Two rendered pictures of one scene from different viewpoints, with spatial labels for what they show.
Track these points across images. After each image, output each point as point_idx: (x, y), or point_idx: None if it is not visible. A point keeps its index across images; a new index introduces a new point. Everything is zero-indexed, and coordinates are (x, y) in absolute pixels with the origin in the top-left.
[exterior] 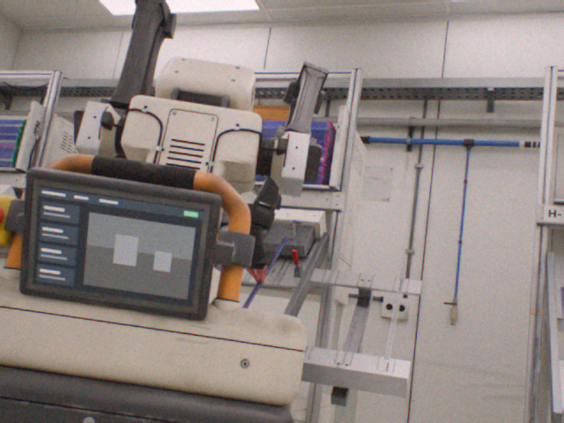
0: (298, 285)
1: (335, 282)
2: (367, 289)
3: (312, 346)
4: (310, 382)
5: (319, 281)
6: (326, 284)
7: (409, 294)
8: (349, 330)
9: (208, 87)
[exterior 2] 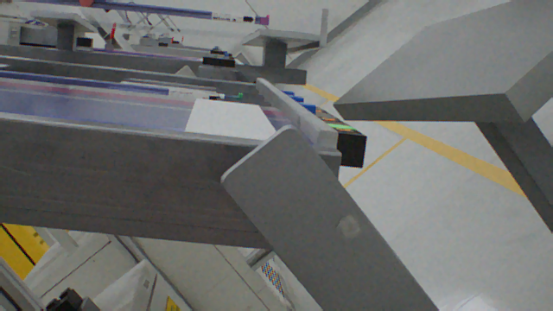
0: (20, 58)
1: (80, 15)
2: (87, 27)
3: (257, 30)
4: (33, 305)
5: (76, 15)
6: (79, 20)
7: (95, 31)
8: (163, 58)
9: None
